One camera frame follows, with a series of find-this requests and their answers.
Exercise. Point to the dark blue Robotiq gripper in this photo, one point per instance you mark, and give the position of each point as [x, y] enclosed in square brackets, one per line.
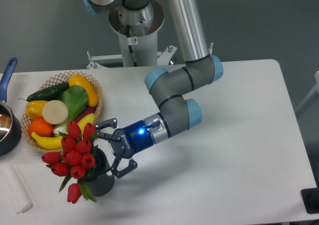
[133, 138]

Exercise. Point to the red tulip bouquet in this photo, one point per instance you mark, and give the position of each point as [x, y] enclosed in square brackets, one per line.
[77, 161]

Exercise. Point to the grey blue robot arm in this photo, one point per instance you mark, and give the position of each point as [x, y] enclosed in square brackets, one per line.
[135, 21]

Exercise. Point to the dark grey ribbed vase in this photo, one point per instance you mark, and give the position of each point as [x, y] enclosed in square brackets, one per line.
[100, 183]

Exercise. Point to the purple eggplant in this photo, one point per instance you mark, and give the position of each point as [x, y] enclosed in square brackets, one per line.
[87, 111]

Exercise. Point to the green bok choy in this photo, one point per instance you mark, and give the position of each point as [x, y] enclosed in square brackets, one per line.
[76, 100]

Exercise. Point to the yellow banana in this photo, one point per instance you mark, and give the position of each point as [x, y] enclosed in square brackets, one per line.
[54, 143]

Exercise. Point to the cream round onion half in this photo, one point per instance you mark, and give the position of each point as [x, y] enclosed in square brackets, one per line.
[55, 112]

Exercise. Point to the yellow squash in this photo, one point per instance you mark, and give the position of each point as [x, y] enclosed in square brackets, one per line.
[82, 81]

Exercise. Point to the orange fruit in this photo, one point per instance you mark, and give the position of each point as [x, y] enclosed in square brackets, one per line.
[40, 127]

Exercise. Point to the dark green cucumber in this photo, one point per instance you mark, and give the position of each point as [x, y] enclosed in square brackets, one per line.
[48, 93]

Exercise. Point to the woven wicker basket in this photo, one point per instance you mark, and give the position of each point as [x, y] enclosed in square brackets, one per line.
[57, 79]

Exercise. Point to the yellow bell pepper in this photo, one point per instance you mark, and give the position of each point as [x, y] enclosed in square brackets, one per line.
[34, 109]

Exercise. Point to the white folded cloth roll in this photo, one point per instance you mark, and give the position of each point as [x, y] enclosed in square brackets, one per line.
[15, 190]

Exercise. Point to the black device at edge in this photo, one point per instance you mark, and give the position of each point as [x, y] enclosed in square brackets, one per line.
[311, 200]

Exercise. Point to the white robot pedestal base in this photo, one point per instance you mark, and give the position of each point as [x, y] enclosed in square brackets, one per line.
[136, 51]

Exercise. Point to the blue handled saucepan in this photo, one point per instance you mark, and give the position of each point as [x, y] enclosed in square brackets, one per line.
[10, 128]

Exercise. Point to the white frame at right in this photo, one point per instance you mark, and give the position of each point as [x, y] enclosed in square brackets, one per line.
[309, 98]

